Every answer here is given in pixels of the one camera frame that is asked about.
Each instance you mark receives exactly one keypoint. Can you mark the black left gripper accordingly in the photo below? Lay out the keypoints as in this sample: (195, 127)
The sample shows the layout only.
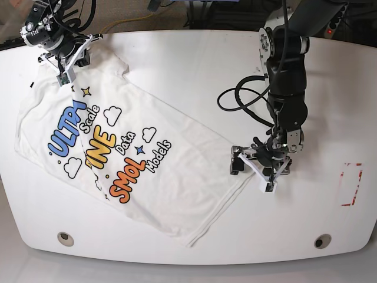
(272, 155)

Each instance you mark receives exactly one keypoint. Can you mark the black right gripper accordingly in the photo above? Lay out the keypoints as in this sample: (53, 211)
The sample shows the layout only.
(45, 27)

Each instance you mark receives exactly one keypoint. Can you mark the white printed T-shirt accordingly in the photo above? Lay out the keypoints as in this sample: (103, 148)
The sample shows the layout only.
(116, 142)

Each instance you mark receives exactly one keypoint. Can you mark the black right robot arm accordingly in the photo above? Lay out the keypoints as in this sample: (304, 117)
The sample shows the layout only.
(47, 27)

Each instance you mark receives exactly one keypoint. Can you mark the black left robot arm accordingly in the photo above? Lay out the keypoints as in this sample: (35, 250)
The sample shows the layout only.
(277, 98)

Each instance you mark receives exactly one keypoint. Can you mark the right table grommet hole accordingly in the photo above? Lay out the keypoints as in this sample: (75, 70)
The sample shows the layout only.
(322, 241)

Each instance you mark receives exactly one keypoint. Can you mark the table grommet hole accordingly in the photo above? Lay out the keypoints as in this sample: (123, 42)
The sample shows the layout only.
(322, 241)
(65, 239)

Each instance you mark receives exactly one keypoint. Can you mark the red tape rectangle marker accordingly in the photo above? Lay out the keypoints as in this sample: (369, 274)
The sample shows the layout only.
(349, 183)

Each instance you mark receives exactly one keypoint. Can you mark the black power strip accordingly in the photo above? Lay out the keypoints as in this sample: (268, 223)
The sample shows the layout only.
(334, 22)

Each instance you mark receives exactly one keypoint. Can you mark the left table grommet hole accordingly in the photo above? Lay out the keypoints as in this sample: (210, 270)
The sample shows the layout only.
(65, 239)

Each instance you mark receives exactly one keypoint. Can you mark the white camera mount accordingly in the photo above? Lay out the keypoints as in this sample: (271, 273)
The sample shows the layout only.
(267, 184)
(72, 62)

